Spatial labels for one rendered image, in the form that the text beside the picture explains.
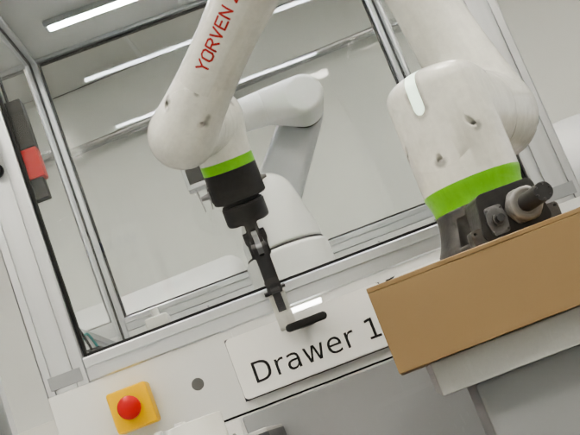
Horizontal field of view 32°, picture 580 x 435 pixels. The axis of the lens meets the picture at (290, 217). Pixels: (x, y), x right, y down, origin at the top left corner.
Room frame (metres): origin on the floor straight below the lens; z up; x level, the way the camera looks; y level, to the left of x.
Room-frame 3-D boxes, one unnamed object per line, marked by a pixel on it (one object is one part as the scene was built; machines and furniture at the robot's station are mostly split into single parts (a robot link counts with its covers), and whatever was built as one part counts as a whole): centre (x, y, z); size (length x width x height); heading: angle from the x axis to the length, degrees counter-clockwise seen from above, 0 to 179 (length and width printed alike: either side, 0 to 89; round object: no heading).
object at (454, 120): (1.29, -0.24, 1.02); 0.16 x 0.13 x 0.19; 147
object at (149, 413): (1.73, 0.37, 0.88); 0.07 x 0.05 x 0.07; 93
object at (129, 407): (1.69, 0.37, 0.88); 0.04 x 0.03 x 0.04; 93
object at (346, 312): (1.76, 0.04, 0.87); 0.29 x 0.02 x 0.11; 93
